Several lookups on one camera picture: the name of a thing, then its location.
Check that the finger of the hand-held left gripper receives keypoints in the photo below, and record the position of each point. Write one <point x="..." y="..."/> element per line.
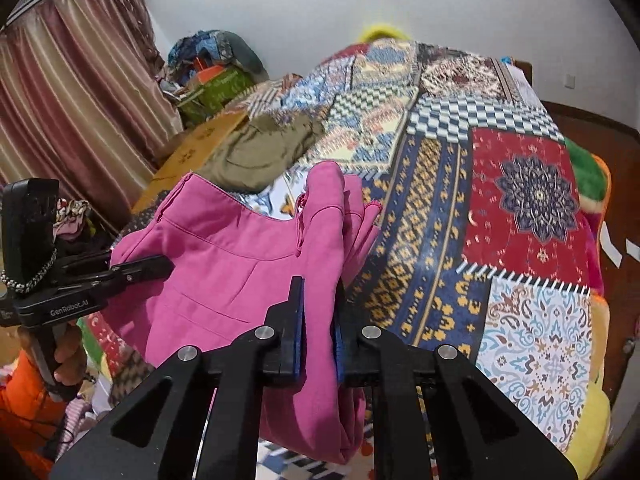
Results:
<point x="85" y="262"/>
<point x="145" y="267"/>

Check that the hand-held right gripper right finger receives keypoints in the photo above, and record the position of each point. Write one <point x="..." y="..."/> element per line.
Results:
<point x="339" y="360"/>

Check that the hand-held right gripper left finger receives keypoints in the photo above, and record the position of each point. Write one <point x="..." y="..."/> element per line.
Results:
<point x="300" y="340"/>

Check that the pink pants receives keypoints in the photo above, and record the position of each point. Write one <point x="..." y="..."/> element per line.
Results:
<point x="225" y="270"/>

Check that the person's left forearm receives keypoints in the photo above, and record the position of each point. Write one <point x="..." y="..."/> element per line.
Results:
<point x="25" y="410"/>

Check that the person's left hand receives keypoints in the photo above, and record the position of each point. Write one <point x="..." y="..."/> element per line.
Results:
<point x="67" y="355"/>

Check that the patterned cloth heap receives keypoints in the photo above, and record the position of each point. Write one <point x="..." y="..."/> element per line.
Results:
<point x="72" y="215"/>

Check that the brown cardboard box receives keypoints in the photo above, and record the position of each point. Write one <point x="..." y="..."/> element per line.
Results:
<point x="195" y="147"/>

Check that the striped pink curtain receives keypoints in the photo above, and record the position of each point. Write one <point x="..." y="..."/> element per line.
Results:
<point x="75" y="85"/>

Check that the olive green garment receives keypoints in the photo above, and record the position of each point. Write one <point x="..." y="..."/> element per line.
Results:
<point x="260" y="152"/>

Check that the patchwork printed bedspread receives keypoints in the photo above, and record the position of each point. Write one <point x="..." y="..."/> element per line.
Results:
<point x="430" y="200"/>

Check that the pile of colourful clothes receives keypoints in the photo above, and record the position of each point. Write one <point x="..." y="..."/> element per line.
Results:
<point x="215" y="50"/>

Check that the white paper sheet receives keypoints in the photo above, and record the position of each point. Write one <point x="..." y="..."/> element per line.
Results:
<point x="611" y="245"/>
<point x="634" y="250"/>

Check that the yellow orange fleece blanket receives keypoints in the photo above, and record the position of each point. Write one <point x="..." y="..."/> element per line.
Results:
<point x="592" y="175"/>

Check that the yellow fluffy object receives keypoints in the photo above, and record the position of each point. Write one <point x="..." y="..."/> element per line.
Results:
<point x="385" y="31"/>

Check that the white wall socket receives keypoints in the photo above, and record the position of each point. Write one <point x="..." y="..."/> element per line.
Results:
<point x="570" y="80"/>

